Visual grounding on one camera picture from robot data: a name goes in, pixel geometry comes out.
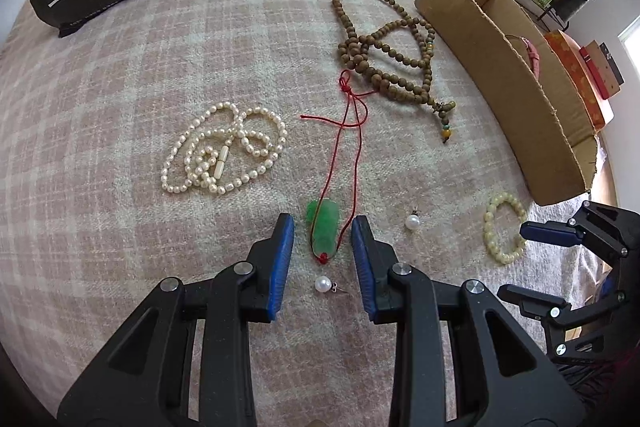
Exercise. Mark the white pearl earring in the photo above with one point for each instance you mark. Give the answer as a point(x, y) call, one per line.
point(324, 284)
point(412, 222)

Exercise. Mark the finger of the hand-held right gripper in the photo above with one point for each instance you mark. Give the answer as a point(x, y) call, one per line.
point(550, 235)
point(530, 301)

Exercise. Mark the red and dark boxes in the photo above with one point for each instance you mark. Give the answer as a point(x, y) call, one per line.
point(602, 69)

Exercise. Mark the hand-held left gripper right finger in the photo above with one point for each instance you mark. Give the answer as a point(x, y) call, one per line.
point(361, 262)

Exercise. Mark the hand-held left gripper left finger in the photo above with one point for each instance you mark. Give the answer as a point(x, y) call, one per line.
point(282, 257)

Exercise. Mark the brown cardboard box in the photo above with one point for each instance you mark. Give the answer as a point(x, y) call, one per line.
point(505, 72)

